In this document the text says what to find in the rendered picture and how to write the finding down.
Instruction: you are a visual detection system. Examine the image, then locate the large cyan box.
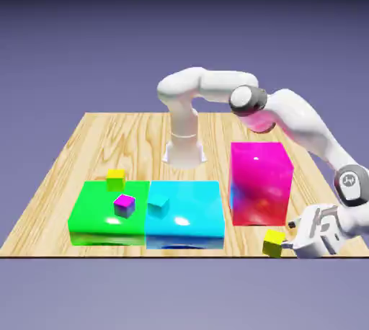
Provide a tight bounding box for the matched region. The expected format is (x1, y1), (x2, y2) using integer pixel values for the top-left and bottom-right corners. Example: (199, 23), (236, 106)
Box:
(145, 180), (226, 251)

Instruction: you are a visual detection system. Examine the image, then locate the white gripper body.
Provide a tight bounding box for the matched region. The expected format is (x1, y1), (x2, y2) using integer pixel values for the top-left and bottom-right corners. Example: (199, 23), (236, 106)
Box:
(292, 203), (347, 259)

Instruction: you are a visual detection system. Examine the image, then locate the small cyan cube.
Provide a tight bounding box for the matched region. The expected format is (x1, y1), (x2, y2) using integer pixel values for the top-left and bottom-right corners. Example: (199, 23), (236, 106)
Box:
(147, 194), (170, 219)

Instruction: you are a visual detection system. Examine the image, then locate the large magenta box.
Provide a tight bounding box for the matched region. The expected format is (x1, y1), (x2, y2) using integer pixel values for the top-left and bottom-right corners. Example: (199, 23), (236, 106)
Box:
(230, 141), (295, 227)

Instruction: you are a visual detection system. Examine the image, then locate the small yellow cube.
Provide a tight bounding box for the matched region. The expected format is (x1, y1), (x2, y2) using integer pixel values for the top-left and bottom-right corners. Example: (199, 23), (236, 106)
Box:
(262, 228), (287, 259)
(106, 169), (127, 192)

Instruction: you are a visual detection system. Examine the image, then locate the large green box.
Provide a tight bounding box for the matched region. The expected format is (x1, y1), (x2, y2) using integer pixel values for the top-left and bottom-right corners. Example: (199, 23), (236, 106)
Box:
(67, 180), (151, 247)

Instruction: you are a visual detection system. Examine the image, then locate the small purple cube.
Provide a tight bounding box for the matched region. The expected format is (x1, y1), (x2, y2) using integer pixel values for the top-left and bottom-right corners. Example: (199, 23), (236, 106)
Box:
(112, 194), (137, 219)

